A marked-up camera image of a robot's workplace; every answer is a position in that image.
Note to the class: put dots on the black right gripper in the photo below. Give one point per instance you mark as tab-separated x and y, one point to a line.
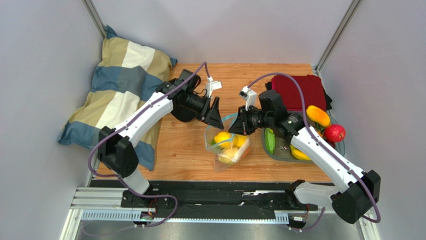
243	119

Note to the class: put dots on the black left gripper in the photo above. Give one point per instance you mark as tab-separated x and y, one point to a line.
211	116

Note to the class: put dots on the yellow pear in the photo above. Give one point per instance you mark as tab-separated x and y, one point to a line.
239	140

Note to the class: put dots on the yellow lemon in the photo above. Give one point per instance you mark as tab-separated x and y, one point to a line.
224	139

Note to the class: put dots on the clear zip top bag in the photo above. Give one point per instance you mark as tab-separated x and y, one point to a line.
209	134

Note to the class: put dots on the green grape bunch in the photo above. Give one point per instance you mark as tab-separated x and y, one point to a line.
212	142

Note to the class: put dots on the orange fruit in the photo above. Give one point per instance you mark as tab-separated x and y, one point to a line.
246	152

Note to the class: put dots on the beige bumpy fruit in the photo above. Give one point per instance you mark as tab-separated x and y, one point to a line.
229	156

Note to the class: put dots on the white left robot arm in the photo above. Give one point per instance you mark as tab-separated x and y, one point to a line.
116	147

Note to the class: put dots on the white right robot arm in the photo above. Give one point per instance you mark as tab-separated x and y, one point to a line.
355	191

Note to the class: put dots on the green cucumber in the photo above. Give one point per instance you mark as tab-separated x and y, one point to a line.
269	140

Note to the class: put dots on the black baseball cap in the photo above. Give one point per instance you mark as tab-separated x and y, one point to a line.
181	114

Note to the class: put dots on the grey fruit tray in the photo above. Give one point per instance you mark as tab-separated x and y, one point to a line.
282	150

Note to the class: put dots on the yellow banana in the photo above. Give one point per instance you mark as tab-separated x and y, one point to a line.
297	154

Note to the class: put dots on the orange yellow mango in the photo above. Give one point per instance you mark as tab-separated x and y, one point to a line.
318	116

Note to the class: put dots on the orange pineapple toy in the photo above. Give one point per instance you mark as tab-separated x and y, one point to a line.
319	129

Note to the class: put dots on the striped blue beige pillow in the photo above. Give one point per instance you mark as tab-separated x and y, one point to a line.
122	83

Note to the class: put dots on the red apple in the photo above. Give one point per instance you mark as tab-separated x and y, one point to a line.
335	133

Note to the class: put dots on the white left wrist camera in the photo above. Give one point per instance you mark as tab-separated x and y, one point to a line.
212	85

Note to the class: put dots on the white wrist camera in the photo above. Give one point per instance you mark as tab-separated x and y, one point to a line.
249	96
212	85

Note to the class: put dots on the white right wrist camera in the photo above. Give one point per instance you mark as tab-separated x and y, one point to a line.
249	96

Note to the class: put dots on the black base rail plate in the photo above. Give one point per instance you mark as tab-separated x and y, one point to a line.
213	200

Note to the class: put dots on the left aluminium frame post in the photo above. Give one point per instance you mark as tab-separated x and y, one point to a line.
95	17

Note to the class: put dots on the aluminium frame post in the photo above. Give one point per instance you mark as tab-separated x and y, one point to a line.
95	17
337	35

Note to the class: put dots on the right aluminium frame post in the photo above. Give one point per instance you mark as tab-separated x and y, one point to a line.
337	35

